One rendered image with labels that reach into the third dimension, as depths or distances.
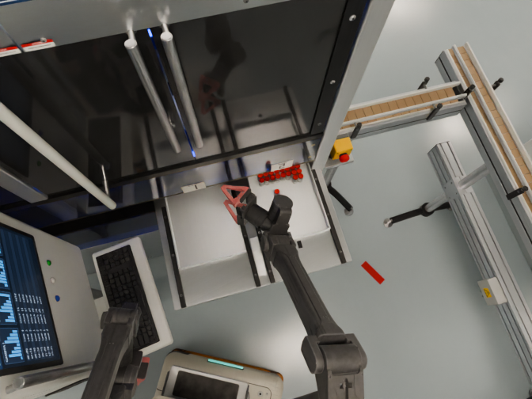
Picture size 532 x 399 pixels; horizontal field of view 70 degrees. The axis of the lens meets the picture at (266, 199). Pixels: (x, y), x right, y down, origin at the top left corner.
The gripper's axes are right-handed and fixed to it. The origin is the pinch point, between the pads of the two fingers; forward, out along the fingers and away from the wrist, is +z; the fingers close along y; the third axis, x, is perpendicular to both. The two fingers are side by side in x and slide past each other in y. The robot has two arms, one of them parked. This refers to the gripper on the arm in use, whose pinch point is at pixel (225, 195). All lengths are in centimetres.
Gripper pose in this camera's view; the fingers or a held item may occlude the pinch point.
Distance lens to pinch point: 114.7
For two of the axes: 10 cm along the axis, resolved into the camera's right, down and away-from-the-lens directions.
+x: 5.7, -7.3, 3.8
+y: -0.2, 4.5, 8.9
